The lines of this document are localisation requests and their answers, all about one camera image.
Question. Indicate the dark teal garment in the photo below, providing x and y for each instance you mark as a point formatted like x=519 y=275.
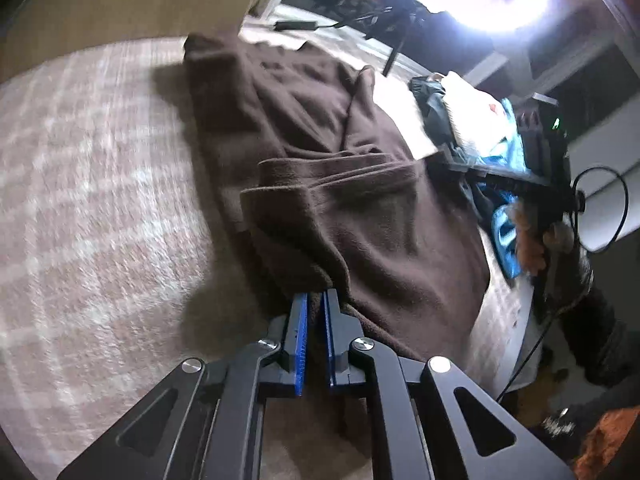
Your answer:
x=435 y=110

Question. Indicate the blue garment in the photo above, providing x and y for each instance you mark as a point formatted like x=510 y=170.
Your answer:
x=502 y=232

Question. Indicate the black power adapter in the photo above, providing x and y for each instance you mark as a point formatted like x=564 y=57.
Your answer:
x=295 y=25

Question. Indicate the person's right forearm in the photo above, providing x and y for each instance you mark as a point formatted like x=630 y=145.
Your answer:
x=600 y=330

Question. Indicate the person's right hand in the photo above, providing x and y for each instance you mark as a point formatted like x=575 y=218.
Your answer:
x=530 y=242

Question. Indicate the plaid bed blanket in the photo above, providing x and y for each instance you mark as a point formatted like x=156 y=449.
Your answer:
x=100 y=185

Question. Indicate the orange cloth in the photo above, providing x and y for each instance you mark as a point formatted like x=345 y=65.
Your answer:
x=615 y=440

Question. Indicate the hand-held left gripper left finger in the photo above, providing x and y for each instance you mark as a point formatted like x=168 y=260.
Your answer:
x=300 y=345

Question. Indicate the brown fleece garment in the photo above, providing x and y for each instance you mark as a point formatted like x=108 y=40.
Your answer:
x=310 y=160

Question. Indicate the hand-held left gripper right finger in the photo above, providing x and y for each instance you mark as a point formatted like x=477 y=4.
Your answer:
x=330 y=345

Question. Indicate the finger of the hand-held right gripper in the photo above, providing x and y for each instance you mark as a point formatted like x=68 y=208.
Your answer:
x=510 y=177

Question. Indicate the white garment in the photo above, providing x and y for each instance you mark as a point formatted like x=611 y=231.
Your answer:
x=470 y=105

